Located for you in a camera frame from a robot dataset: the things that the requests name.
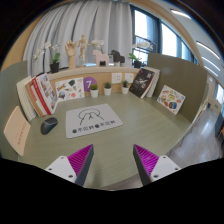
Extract white sticker sheet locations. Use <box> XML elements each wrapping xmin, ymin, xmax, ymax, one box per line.
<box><xmin>54</xmin><ymin>76</ymin><xmax>86</xmax><ymax>102</ymax></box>

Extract white printed mouse pad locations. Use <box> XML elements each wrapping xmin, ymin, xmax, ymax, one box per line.
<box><xmin>65</xmin><ymin>103</ymin><xmax>124</xmax><ymax>139</ymax></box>

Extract wooden desk back shelf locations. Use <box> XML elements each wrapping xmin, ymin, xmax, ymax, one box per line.
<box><xmin>46</xmin><ymin>65</ymin><xmax>143</xmax><ymax>98</ymax></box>

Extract wooden artist mannequin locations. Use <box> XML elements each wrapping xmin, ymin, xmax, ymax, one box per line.
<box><xmin>76</xmin><ymin>33</ymin><xmax>93</xmax><ymax>66</ymax></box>

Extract thick white book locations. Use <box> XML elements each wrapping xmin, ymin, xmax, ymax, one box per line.
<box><xmin>15</xmin><ymin>75</ymin><xmax>38</xmax><ymax>122</ymax></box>

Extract tan book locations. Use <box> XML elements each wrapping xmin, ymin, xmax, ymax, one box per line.
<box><xmin>24</xmin><ymin>79</ymin><xmax>46</xmax><ymax>118</ymax></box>

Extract ceiling light strips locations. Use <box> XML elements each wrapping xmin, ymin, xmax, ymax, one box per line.
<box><xmin>169</xmin><ymin>8</ymin><xmax>224</xmax><ymax>78</ymax></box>

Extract black wooden horse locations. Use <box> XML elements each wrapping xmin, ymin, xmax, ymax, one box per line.
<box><xmin>110</xmin><ymin>49</ymin><xmax>126</xmax><ymax>67</ymax></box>

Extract dark grey computer mouse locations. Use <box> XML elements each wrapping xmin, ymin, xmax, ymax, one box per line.
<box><xmin>40</xmin><ymin>116</ymin><xmax>59</xmax><ymax>136</ymax></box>

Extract red-spine book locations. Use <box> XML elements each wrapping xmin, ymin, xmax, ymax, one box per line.
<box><xmin>30</xmin><ymin>77</ymin><xmax>54</xmax><ymax>116</ymax></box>

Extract purple round number sign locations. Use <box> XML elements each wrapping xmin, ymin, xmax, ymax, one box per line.
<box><xmin>82</xmin><ymin>76</ymin><xmax>98</xmax><ymax>93</ymax></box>

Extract colourful sticker card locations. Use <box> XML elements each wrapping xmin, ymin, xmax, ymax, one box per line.
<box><xmin>156</xmin><ymin>84</ymin><xmax>187</xmax><ymax>116</ymax></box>

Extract white wall socket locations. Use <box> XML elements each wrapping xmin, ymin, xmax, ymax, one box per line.
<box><xmin>111</xmin><ymin>72</ymin><xmax>123</xmax><ymax>85</ymax></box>
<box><xmin>124</xmin><ymin>72</ymin><xmax>135</xmax><ymax>84</ymax></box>

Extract grey-green desk partition panel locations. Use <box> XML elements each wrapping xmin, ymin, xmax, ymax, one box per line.
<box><xmin>146</xmin><ymin>52</ymin><xmax>208</xmax><ymax>124</ymax></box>
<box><xmin>0</xmin><ymin>59</ymin><xmax>34</xmax><ymax>161</ymax></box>

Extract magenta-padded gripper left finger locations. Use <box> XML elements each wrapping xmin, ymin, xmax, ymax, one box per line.
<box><xmin>44</xmin><ymin>143</ymin><xmax>95</xmax><ymax>188</ymax></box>

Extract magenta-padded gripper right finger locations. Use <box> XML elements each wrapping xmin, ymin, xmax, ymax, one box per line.
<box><xmin>132</xmin><ymin>143</ymin><xmax>182</xmax><ymax>187</ymax></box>

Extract black cover book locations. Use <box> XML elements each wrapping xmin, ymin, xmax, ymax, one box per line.
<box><xmin>128</xmin><ymin>67</ymin><xmax>156</xmax><ymax>99</ymax></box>

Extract white photo-cover book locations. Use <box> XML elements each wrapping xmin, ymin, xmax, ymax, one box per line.
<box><xmin>34</xmin><ymin>72</ymin><xmax>59</xmax><ymax>114</ymax></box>

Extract dark-framed window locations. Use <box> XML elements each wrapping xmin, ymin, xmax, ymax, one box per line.
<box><xmin>129</xmin><ymin>4</ymin><xmax>201</xmax><ymax>66</ymax></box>

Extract wooden hand model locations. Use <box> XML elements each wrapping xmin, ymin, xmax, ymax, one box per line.
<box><xmin>64</xmin><ymin>39</ymin><xmax>79</xmax><ymax>70</ymax></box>

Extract pink wooden horse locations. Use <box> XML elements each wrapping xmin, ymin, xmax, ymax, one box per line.
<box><xmin>92</xmin><ymin>49</ymin><xmax>110</xmax><ymax>67</ymax></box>

